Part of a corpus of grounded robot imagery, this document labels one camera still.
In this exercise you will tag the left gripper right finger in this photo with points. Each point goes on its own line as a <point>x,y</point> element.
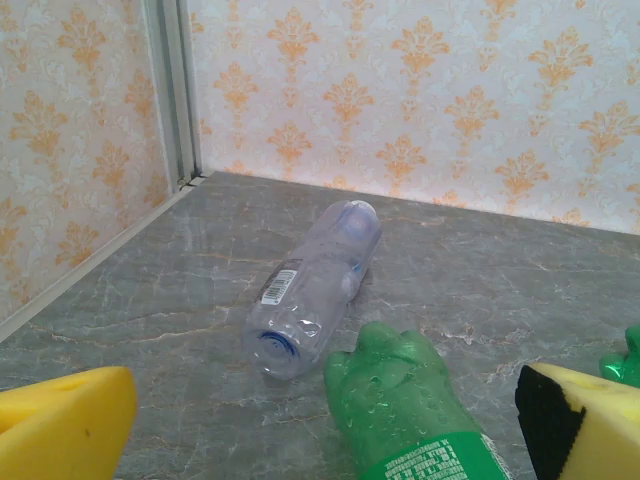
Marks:
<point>600,430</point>

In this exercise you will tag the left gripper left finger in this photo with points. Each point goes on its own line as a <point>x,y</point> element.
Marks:
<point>55,430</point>

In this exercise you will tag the green bottle yellow cap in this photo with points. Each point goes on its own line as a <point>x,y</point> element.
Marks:
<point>622,365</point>

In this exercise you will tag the green plastic bottle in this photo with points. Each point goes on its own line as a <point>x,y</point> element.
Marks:
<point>400,410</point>

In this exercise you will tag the clear bottle barcode blue cap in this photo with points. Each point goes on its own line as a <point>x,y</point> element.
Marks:
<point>310,300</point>

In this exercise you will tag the aluminium table edge rail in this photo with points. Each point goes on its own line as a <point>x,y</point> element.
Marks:
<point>75,275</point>

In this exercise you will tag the aluminium frame post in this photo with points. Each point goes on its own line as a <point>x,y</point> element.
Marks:
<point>172,100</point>

